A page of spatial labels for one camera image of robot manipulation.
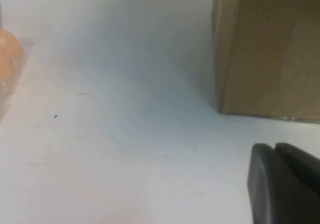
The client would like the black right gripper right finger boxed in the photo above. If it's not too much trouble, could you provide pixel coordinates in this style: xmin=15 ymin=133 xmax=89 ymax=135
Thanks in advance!
xmin=274 ymin=142 xmax=320 ymax=196

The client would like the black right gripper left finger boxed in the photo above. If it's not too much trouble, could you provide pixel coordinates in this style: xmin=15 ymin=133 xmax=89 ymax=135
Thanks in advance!
xmin=246 ymin=142 xmax=320 ymax=224

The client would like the brown cardboard box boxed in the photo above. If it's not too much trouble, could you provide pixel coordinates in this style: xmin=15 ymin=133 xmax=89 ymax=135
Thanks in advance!
xmin=211 ymin=0 xmax=320 ymax=122

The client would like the clear plastic egg tray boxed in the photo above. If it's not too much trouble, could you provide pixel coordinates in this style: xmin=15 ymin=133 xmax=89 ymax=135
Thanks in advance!
xmin=0 ymin=38 xmax=36 ymax=120

